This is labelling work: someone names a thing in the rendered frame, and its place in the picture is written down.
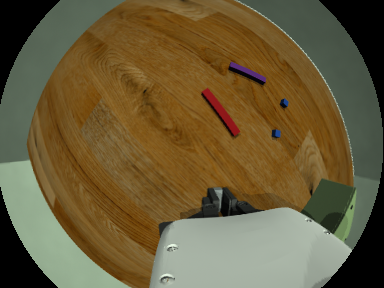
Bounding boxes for red rod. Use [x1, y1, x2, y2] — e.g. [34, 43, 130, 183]
[201, 88, 240, 136]

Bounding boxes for grey rod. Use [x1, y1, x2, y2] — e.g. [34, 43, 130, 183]
[213, 187, 222, 212]

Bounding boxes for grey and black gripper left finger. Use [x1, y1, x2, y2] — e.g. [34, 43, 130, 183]
[159, 188, 220, 237]

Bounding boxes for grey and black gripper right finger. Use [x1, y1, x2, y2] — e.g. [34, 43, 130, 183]
[220, 187, 265, 217]

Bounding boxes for purple rod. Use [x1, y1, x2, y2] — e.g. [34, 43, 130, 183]
[228, 62, 266, 85]

